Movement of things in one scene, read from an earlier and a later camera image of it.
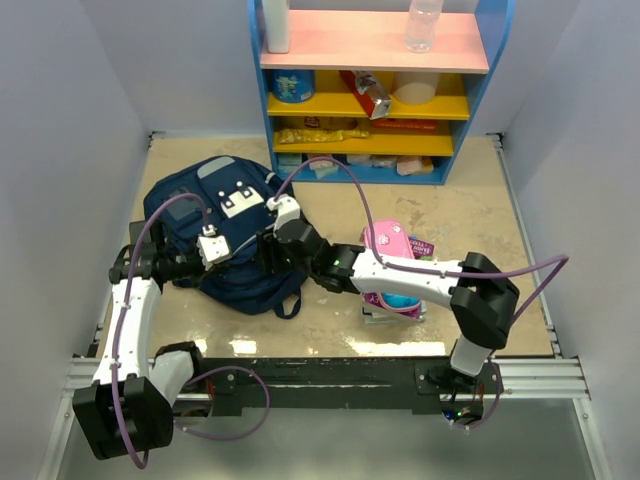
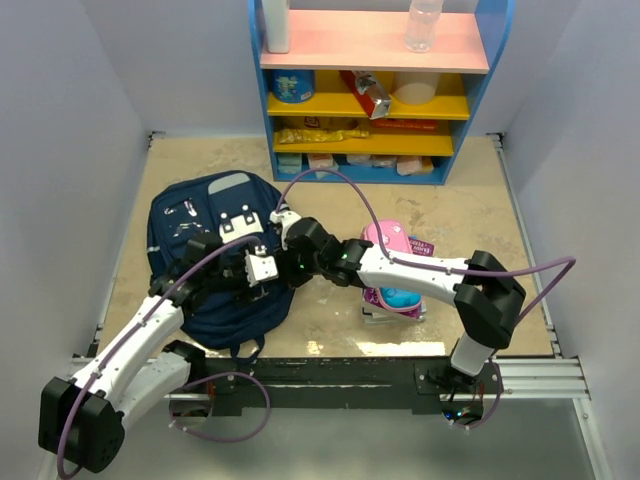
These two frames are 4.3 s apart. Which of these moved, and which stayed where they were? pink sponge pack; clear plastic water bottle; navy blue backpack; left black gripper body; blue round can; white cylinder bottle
Moved: navy blue backpack; left black gripper body
Stayed: white cylinder bottle; pink sponge pack; clear plastic water bottle; blue round can
